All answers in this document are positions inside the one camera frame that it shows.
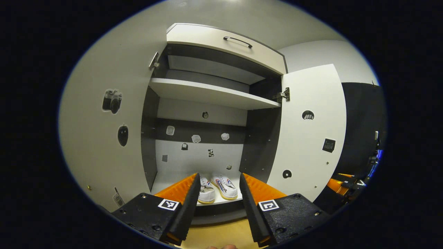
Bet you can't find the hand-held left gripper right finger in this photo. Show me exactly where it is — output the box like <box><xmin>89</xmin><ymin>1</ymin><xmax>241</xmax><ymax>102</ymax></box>
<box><xmin>239</xmin><ymin>172</ymin><xmax>332</xmax><ymax>248</ymax></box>

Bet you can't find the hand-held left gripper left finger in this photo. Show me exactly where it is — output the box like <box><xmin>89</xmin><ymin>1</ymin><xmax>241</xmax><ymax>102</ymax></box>
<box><xmin>111</xmin><ymin>173</ymin><xmax>202</xmax><ymax>247</ymax></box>

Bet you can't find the white canvas shoe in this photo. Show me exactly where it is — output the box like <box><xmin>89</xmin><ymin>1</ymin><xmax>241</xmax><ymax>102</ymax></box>
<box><xmin>198</xmin><ymin>176</ymin><xmax>216</xmax><ymax>204</ymax></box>
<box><xmin>211</xmin><ymin>175</ymin><xmax>238</xmax><ymax>200</ymax></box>

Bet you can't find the white shoe cabinet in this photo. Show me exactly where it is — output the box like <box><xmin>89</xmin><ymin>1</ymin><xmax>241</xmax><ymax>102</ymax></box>
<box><xmin>140</xmin><ymin>22</ymin><xmax>288</xmax><ymax>226</ymax></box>

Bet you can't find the metal door hinge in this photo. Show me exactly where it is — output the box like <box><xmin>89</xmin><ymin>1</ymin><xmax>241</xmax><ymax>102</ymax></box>
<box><xmin>272</xmin><ymin>87</ymin><xmax>291</xmax><ymax>104</ymax></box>
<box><xmin>148</xmin><ymin>52</ymin><xmax>161</xmax><ymax>70</ymax></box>

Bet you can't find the white cabinet shelf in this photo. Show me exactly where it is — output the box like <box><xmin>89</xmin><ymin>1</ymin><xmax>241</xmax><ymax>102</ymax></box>
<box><xmin>148</xmin><ymin>77</ymin><xmax>281</xmax><ymax>111</ymax></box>

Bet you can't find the black backdrop cloth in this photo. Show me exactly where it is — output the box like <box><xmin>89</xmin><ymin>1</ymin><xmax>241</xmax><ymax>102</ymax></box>
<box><xmin>313</xmin><ymin>82</ymin><xmax>387</xmax><ymax>215</ymax></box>

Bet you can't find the metal drawer handle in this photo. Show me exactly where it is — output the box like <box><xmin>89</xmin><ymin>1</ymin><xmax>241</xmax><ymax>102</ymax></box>
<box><xmin>223</xmin><ymin>36</ymin><xmax>253</xmax><ymax>49</ymax></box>

